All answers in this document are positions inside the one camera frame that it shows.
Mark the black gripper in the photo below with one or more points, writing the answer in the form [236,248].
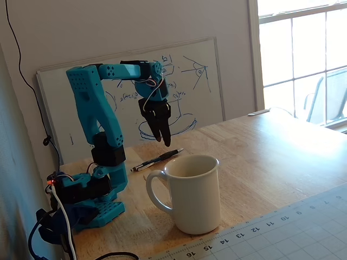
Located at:
[156,112]

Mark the dark blue ballpoint pen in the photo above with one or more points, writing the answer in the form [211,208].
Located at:
[157,159]

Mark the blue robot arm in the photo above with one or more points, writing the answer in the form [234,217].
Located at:
[89,108]

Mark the white ceramic mug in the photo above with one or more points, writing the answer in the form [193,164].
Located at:
[195,200]

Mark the whiteboard with blue drawings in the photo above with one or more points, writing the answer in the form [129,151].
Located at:
[206,108]

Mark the dark blue table clamp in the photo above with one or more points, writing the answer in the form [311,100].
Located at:
[54,224]

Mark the white framed window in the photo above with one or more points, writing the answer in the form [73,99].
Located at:
[309,40]

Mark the grey gridded cutting mat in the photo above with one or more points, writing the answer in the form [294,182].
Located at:
[298,233]

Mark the metal patio chair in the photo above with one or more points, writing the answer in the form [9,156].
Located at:
[333,94]

